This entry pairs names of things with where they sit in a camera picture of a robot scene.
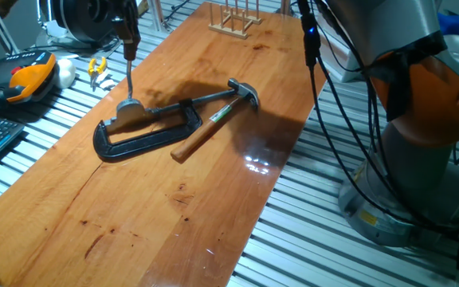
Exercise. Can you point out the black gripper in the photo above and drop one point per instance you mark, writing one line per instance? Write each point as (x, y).
(126, 22)

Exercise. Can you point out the chrome lever with brown knob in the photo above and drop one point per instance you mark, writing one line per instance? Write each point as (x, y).
(129, 79)

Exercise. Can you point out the black C-clamp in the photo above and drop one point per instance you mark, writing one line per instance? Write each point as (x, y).
(142, 143)

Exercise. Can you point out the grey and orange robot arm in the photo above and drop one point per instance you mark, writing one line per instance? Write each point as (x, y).
(424, 103)

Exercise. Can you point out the small white paper tag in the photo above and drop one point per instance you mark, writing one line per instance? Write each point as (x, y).
(106, 81)

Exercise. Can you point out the black filament spool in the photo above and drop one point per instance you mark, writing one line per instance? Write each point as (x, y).
(82, 18)

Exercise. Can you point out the white rounded object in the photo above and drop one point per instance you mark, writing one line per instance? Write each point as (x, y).
(65, 73)

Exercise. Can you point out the wooden peg rack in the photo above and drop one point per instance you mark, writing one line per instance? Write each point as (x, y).
(233, 30)

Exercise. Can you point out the orange and grey teach pendant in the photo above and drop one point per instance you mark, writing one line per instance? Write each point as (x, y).
(26, 79)

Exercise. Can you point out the glossy wooden board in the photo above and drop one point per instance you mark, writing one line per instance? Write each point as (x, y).
(134, 199)

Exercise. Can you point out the white plastic box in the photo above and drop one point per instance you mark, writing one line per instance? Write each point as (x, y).
(341, 60)

